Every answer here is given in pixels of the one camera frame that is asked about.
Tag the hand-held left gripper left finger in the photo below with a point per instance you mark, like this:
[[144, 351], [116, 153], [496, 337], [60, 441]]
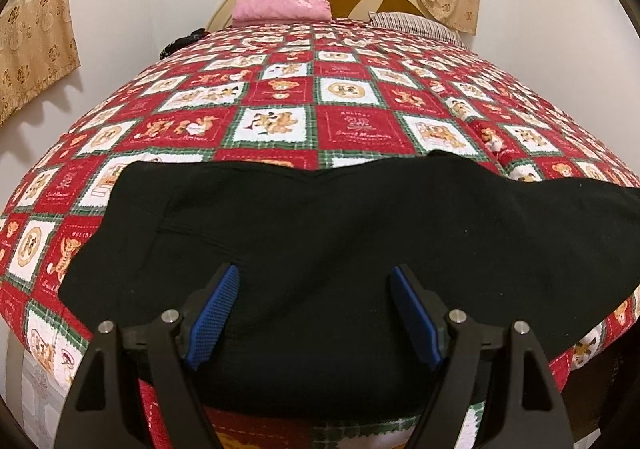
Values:
[[215, 319]]

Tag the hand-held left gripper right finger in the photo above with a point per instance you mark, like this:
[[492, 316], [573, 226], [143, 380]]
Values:
[[415, 319]]

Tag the black pants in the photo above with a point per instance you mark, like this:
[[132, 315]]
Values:
[[320, 229]]

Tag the red printed bear bedspread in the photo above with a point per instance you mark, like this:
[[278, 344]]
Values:
[[345, 124]]

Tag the dark cloth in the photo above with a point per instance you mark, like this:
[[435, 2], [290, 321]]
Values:
[[182, 43]]

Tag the striped pillow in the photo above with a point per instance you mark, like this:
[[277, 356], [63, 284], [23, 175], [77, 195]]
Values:
[[420, 26]]

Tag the pink folded cloth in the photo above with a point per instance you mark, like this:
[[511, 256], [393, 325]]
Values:
[[280, 6]]

